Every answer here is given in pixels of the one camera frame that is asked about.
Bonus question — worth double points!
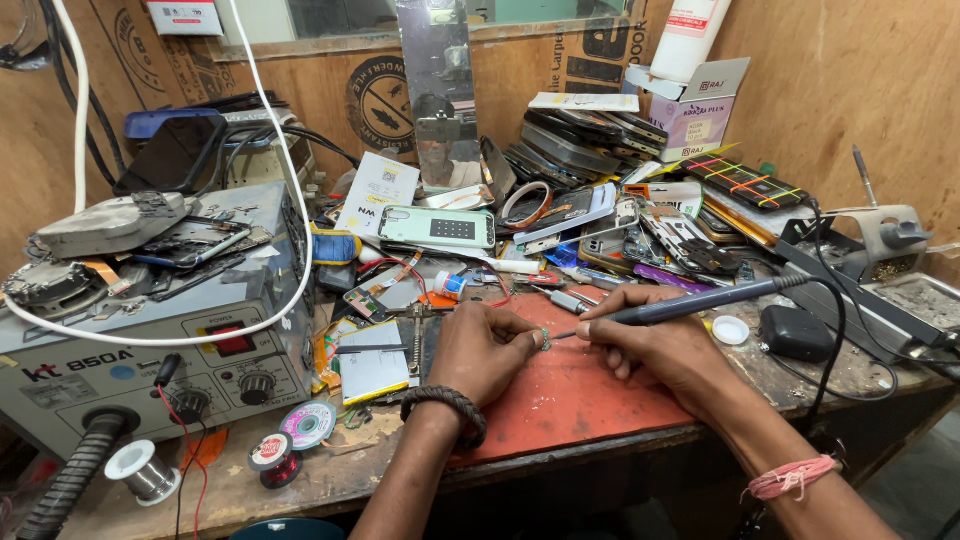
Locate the white round cap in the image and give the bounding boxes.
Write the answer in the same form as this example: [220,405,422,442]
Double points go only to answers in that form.
[711,315,751,347]

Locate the red wire spool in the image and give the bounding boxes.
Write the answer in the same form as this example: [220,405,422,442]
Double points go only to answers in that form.
[247,432,306,491]

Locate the black tablet with blue case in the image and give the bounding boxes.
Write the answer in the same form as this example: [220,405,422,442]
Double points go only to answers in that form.
[112,107,230,198]

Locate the white flat phone battery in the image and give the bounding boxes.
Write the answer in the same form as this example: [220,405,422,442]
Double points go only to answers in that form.
[334,320,412,408]

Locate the black soldering iron cable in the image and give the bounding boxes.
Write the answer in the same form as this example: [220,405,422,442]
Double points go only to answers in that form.
[765,196,960,436]

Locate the pile of scrap on station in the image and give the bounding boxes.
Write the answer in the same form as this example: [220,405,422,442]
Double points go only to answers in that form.
[1,189,275,324]

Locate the white paper card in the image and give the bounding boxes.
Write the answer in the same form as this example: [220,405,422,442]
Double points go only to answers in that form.
[333,151,421,241]

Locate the white tube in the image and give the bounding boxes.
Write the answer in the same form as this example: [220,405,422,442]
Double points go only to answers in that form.
[480,255,543,276]

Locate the person's right hand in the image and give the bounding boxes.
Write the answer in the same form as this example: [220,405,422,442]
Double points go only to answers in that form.
[576,283,730,421]

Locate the black power adapter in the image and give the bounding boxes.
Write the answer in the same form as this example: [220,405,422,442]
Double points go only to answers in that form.
[759,303,837,365]

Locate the metal phone holder clamp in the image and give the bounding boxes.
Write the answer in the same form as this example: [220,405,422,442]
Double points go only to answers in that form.
[388,300,444,380]

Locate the white cardboard box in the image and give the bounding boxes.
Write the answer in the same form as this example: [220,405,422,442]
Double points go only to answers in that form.
[624,57,753,164]

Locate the metal tray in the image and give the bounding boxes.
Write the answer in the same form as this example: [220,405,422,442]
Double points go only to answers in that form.
[870,271,960,339]

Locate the white plastic bottle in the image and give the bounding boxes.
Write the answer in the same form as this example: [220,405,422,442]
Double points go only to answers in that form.
[649,0,733,85]

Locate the grey soldering iron stand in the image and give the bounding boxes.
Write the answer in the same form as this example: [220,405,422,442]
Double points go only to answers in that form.
[823,144,935,286]

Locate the silver solder wire spool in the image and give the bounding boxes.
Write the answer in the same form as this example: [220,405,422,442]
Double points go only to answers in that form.
[104,439,183,507]

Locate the mirror strip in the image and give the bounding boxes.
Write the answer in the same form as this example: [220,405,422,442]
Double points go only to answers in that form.
[395,0,485,189]

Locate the heap of phone parts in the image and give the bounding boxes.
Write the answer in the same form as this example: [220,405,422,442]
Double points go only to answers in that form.
[480,105,819,290]

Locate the black corrugated hose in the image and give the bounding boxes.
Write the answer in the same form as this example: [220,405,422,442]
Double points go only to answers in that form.
[15,411,127,540]

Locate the brown tape ring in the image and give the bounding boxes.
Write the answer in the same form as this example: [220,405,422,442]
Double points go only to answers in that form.
[498,180,555,230]

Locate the person's left hand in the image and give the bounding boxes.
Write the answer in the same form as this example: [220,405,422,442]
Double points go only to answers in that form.
[427,301,550,410]

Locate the pink desoldering wick spool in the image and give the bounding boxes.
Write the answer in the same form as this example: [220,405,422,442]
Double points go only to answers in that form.
[279,400,339,451]

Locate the dark blue soldering iron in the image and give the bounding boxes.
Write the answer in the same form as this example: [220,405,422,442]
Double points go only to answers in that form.
[549,271,815,341]

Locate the black phone with coloured lines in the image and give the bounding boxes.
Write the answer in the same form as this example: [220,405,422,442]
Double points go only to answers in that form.
[678,153,811,213]

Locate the light green phone back cover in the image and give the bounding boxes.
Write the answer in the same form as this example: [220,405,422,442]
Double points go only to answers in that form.
[377,204,498,251]

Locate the red and black probe wires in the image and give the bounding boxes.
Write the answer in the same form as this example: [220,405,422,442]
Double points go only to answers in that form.
[153,352,213,540]

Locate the white thick cable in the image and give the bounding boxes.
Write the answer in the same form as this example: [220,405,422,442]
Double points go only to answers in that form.
[0,0,316,349]

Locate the red work mat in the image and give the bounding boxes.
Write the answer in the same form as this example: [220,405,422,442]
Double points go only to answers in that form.
[420,288,699,470]

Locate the small white glue bottle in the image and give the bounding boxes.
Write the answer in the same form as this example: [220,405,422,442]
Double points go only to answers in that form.
[434,270,469,303]

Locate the pink thread wristband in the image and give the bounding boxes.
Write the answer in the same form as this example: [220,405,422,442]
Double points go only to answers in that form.
[741,453,840,504]

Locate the grey hot air rework station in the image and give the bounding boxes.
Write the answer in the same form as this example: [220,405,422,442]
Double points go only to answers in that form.
[0,180,316,462]

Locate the braided brown wristband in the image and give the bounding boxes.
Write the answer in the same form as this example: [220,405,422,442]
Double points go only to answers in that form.
[399,385,489,451]

